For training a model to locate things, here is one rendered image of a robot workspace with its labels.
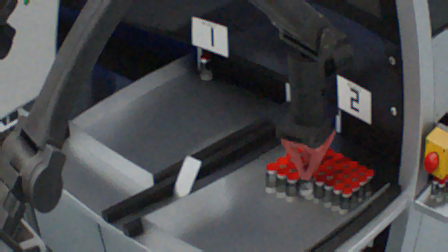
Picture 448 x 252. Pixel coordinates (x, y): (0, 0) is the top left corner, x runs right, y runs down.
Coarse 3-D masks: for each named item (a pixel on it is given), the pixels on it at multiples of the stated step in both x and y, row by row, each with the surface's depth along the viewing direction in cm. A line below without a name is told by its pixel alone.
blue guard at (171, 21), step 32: (64, 0) 250; (160, 0) 223; (192, 0) 216; (224, 0) 210; (192, 32) 220; (256, 32) 208; (352, 32) 189; (352, 64) 192; (384, 64) 185; (384, 96) 189
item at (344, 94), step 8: (344, 80) 196; (344, 88) 196; (360, 88) 193; (344, 96) 197; (352, 96) 196; (360, 96) 194; (368, 96) 192; (344, 104) 198; (360, 104) 195; (368, 104) 193; (352, 112) 197; (360, 112) 195; (368, 112) 194; (368, 120) 194
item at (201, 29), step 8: (192, 24) 218; (200, 24) 217; (208, 24) 215; (216, 24) 214; (200, 32) 218; (208, 32) 216; (216, 32) 215; (224, 32) 213; (200, 40) 219; (208, 40) 217; (216, 40) 216; (224, 40) 214; (208, 48) 218; (216, 48) 217; (224, 48) 215
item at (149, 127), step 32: (192, 64) 235; (128, 96) 225; (160, 96) 227; (192, 96) 227; (224, 96) 226; (256, 96) 226; (96, 128) 218; (128, 128) 218; (160, 128) 217; (192, 128) 217; (224, 128) 217; (256, 128) 213; (128, 160) 202; (160, 160) 208
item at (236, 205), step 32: (256, 160) 201; (192, 192) 193; (224, 192) 198; (256, 192) 199; (384, 192) 190; (160, 224) 190; (192, 224) 191; (224, 224) 191; (256, 224) 190; (288, 224) 189; (320, 224) 188
